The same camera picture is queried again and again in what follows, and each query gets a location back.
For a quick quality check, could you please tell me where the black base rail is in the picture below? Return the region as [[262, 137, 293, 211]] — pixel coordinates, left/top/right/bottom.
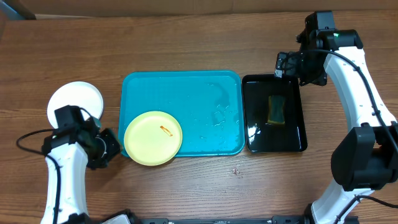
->
[[99, 210, 360, 224]]

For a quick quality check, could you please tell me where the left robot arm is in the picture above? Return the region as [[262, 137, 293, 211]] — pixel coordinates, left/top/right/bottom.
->
[[41, 105, 123, 223]]

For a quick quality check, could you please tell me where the white plate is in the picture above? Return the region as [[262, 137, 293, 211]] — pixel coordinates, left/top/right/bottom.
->
[[47, 82, 104, 128]]

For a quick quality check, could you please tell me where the black rectangular tray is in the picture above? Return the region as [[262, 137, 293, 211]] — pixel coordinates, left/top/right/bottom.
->
[[242, 74, 308, 153]]

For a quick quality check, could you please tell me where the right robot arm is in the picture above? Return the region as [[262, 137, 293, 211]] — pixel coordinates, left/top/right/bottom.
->
[[274, 11, 397, 223]]

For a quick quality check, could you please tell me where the green yellow sponge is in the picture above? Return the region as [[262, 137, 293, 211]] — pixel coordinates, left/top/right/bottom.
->
[[267, 95, 285, 124]]

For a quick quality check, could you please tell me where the blue plastic tray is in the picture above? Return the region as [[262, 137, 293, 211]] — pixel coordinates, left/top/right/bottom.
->
[[118, 70, 245, 157]]

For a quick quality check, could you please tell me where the yellow plate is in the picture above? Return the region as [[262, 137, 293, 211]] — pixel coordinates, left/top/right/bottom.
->
[[124, 111, 183, 166]]

